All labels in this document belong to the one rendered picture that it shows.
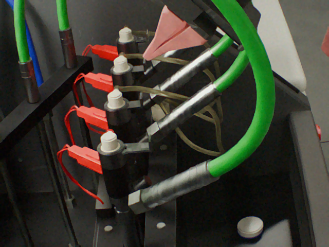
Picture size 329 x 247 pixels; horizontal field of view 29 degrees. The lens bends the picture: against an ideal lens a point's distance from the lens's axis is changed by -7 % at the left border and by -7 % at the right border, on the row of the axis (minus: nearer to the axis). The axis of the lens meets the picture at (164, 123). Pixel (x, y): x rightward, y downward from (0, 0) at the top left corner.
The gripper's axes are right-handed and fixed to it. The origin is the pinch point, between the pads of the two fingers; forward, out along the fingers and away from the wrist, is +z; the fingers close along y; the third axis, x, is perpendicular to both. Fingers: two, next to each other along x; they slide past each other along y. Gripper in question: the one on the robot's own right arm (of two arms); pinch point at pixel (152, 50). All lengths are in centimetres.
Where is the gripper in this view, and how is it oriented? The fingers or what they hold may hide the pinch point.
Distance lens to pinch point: 63.3
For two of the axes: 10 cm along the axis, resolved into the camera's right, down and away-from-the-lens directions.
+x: -2.7, 5.7, -7.8
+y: -7.5, -6.3, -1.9
